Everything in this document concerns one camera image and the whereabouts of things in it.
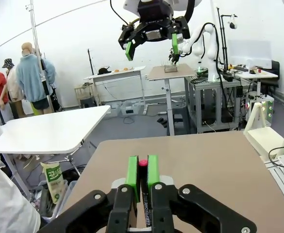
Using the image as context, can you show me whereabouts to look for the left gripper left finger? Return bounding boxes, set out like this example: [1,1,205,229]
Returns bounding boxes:
[36,155,140,233]

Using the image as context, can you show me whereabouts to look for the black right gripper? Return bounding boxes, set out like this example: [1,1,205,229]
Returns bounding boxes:
[118,0,191,61]

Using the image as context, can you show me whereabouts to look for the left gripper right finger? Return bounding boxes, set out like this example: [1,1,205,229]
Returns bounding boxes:
[147,155,256,233]

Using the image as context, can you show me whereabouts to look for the black marker with pink cap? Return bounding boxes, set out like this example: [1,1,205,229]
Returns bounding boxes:
[138,159,155,230]

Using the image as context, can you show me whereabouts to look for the metal tray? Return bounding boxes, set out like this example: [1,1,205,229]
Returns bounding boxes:
[163,62,179,73]

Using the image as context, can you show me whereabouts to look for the brown-top standing table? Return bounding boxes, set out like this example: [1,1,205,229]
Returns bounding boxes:
[148,63,196,136]

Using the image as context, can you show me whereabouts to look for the long white table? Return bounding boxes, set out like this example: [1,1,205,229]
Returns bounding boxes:
[83,66,147,115]

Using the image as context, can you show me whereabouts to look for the clear plastic storage bin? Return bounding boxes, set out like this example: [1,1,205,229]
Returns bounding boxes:
[31,181,78,219]

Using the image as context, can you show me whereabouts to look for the cream bag with green print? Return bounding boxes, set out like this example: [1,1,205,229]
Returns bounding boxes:
[40,162,65,204]

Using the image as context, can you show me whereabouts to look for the small wooden rack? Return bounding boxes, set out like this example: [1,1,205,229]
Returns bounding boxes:
[74,83,94,107]

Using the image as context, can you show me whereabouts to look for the white panel board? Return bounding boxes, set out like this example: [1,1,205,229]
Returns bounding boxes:
[228,40,272,70]

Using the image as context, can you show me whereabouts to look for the white rounded table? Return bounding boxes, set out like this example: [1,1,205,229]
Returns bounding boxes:
[0,104,111,202]

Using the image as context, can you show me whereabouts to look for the white desk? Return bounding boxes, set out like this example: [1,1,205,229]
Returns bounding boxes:
[234,69,278,98]

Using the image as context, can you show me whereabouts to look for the cream wooden stool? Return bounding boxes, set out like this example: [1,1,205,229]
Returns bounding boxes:
[243,101,284,161]

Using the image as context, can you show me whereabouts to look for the silver pole stand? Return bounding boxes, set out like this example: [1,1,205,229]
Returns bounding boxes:
[25,0,50,102]

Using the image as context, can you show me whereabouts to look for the person in white t-shirt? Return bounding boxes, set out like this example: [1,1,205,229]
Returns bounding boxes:
[0,97,42,233]

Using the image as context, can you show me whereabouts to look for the white box with green lights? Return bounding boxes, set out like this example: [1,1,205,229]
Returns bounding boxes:
[247,94,275,127]

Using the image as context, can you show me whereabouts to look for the grey slotted aluminium platform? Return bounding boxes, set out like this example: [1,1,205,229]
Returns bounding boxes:
[263,155,284,212]

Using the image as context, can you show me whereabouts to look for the mannequin in blue sweater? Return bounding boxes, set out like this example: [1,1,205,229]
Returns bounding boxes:
[15,42,56,116]

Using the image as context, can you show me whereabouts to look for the mannequin in beige coat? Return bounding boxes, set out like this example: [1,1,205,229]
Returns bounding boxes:
[2,58,25,119]

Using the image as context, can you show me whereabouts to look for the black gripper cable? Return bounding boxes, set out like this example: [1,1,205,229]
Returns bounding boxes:
[110,0,133,27]

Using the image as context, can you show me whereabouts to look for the black stand with white camera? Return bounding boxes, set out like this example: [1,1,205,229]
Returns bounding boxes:
[216,7,238,76]

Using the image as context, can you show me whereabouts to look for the aluminium frame bench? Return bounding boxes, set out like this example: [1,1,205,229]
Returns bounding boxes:
[185,75,244,134]

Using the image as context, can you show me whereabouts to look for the thin black cable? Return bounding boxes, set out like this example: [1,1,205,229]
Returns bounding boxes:
[267,145,284,174]

